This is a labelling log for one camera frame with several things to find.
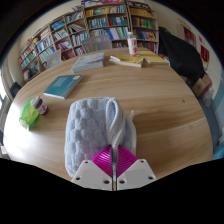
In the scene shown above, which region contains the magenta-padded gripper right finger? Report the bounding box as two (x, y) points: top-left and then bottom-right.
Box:
(114, 144), (158, 191)

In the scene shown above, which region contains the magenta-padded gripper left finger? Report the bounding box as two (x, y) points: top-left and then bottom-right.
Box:
(70, 144), (116, 192)

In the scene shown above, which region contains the light blue waffle towel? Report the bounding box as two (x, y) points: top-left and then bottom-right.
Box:
(63, 96), (138, 179)

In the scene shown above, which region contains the small jar with red label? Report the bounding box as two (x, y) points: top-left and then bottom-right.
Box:
(30, 95), (50, 116)

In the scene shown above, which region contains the green plastic bag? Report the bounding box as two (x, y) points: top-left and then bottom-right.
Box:
(18, 97), (41, 131)

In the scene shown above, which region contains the blue flat board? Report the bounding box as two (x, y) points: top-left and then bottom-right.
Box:
(213, 139), (224, 161)

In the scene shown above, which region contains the teal book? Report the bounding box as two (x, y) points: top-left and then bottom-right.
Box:
(43, 74), (85, 100)

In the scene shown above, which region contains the cardboard box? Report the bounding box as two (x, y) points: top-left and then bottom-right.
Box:
(191, 73), (214, 99)

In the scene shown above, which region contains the grey-blue book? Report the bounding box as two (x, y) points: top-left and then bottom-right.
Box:
(70, 52), (106, 74)

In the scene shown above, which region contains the black office chair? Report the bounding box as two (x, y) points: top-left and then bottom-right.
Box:
(9, 81), (23, 98)

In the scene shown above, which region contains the yellow open book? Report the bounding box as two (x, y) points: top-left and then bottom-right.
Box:
(108, 54), (145, 69)

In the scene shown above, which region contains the yellow flat folder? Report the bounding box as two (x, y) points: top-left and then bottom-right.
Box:
(136, 49), (170, 66)

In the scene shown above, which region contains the narrow grey mesh chair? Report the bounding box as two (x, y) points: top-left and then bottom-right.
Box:
(45, 49), (63, 69)

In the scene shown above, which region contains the black cloth cover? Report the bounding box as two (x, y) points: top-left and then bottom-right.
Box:
(157, 26), (205, 83)

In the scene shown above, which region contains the clear bottle with red label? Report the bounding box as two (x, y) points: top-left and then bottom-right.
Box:
(126, 31), (139, 57)

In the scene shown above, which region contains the wide grey mesh chair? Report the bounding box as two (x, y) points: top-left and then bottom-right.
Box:
(81, 34), (113, 54)

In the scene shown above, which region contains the wooden bookshelf unit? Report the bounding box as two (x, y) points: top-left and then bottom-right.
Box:
(17, 0), (160, 83)

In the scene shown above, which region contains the red wall hanging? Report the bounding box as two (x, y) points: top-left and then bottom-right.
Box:
(199, 44), (211, 63)

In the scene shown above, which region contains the small wooden wall shelf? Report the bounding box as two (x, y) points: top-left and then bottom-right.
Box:
(181, 23), (198, 48)

